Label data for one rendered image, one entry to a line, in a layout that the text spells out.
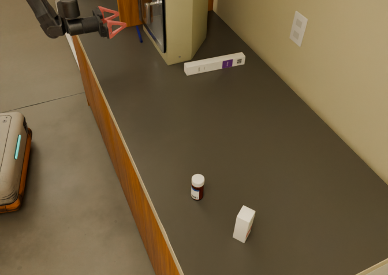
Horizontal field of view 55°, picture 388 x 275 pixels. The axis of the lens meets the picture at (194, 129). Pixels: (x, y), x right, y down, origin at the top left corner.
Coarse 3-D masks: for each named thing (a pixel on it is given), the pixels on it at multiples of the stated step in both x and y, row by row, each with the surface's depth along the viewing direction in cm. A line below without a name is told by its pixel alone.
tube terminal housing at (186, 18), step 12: (168, 0) 138; (180, 0) 141; (192, 0) 143; (204, 0) 157; (168, 12) 142; (180, 12) 144; (192, 12) 146; (204, 12) 162; (168, 24) 145; (180, 24) 148; (192, 24) 150; (204, 24) 167; (168, 36) 149; (180, 36) 152; (192, 36) 155; (204, 36) 172; (156, 48) 167; (168, 48) 153; (180, 48) 155; (192, 48) 159; (168, 60) 157; (180, 60) 160
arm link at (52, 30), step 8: (64, 0) 131; (72, 0) 131; (64, 8) 131; (72, 8) 131; (64, 16) 133; (72, 16) 132; (64, 24) 136; (48, 32) 134; (56, 32) 134; (64, 32) 136
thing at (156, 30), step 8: (144, 0) 159; (152, 0) 149; (160, 0) 140; (144, 8) 163; (152, 8) 152; (160, 8) 143; (144, 16) 166; (152, 16) 155; (160, 16) 145; (144, 24) 170; (152, 24) 158; (160, 24) 148; (152, 32) 161; (160, 32) 151; (160, 40) 154; (160, 48) 157
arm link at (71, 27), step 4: (64, 20) 134; (68, 20) 134; (72, 20) 135; (76, 20) 135; (80, 20) 135; (68, 24) 133; (72, 24) 134; (76, 24) 134; (80, 24) 135; (68, 28) 134; (72, 28) 134; (76, 28) 135; (80, 28) 135; (68, 32) 136; (72, 32) 135; (76, 32) 136; (80, 32) 136
